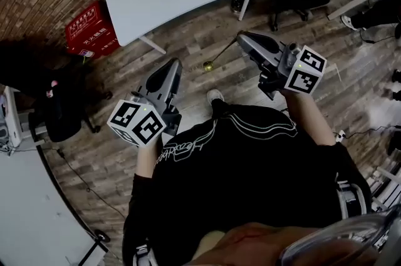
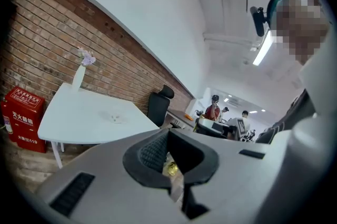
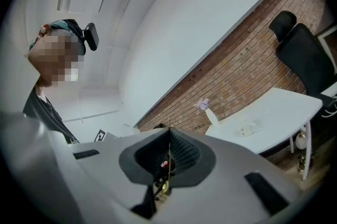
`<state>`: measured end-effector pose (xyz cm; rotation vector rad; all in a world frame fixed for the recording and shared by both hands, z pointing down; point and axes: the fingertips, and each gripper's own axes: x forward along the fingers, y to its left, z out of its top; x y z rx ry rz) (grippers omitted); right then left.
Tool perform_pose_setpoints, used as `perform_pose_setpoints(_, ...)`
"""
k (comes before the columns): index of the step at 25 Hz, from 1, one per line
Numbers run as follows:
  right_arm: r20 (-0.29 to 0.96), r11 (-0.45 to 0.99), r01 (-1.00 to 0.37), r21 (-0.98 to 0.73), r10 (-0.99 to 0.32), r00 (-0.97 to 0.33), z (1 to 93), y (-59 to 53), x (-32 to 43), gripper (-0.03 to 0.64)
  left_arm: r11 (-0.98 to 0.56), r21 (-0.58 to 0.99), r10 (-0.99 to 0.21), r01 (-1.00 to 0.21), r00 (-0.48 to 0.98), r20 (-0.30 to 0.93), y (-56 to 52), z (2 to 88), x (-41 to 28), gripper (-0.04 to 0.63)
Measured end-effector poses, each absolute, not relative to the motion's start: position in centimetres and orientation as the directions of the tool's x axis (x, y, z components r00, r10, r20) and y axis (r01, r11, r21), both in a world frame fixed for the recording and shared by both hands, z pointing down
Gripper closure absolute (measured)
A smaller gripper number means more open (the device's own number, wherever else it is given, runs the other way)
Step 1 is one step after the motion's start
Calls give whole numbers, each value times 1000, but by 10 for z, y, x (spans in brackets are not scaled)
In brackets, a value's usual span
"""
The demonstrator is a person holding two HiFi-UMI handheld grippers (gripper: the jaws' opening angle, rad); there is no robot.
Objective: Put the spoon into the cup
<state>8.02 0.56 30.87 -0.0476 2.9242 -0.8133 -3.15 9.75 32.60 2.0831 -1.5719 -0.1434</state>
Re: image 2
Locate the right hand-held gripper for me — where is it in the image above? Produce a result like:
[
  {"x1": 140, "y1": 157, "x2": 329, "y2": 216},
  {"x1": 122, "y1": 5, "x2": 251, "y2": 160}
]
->
[{"x1": 196, "y1": 118, "x2": 247, "y2": 139}]

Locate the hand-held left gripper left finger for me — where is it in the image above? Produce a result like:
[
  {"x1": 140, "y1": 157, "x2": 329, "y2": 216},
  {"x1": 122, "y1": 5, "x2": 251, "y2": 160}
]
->
[{"x1": 38, "y1": 128, "x2": 189, "y2": 224}]

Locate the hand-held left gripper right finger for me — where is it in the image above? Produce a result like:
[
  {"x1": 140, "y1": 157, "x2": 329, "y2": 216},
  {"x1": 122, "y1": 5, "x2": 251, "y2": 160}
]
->
[{"x1": 168, "y1": 129, "x2": 295, "y2": 224}]

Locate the gray desk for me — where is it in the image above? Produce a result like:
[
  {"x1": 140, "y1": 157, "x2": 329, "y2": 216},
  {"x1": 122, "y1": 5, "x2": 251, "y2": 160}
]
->
[{"x1": 166, "y1": 109, "x2": 197, "y2": 131}]

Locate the black office chair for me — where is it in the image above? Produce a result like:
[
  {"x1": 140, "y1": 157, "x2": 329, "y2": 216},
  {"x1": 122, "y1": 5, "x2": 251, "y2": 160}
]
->
[{"x1": 146, "y1": 84, "x2": 175, "y2": 129}]

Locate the ceiling light strip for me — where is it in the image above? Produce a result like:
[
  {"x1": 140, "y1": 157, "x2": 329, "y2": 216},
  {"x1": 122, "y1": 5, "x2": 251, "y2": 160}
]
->
[{"x1": 252, "y1": 30, "x2": 275, "y2": 67}]

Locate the white vase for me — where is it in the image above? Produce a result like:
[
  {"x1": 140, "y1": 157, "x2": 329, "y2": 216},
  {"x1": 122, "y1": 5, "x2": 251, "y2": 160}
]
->
[{"x1": 72, "y1": 64, "x2": 86, "y2": 92}]

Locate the purple flower bunch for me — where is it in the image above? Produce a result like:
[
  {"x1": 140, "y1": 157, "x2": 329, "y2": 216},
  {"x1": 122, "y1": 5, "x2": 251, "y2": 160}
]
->
[{"x1": 77, "y1": 46, "x2": 97, "y2": 67}]

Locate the red fire extinguisher box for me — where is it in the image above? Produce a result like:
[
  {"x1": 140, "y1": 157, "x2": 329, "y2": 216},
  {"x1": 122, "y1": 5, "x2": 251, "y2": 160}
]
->
[{"x1": 1, "y1": 85, "x2": 47, "y2": 154}]

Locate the red fire extinguisher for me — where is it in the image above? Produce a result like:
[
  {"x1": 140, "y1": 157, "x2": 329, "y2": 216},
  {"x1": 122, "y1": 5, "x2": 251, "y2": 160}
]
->
[{"x1": 2, "y1": 111, "x2": 13, "y2": 142}]

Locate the black head camera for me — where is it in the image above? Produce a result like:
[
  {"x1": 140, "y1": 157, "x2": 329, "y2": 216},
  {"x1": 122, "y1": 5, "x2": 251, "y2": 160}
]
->
[{"x1": 250, "y1": 6, "x2": 269, "y2": 37}]

